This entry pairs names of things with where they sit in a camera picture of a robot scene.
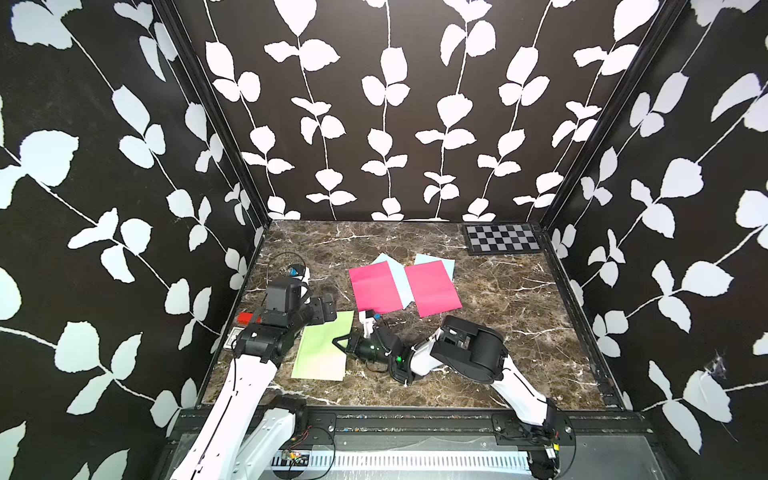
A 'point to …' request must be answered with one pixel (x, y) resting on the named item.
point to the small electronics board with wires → (292, 457)
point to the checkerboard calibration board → (515, 238)
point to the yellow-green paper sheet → (318, 357)
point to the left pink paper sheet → (375, 288)
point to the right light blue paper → (448, 263)
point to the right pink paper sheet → (433, 289)
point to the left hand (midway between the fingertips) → (321, 295)
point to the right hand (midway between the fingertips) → (328, 342)
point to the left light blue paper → (400, 278)
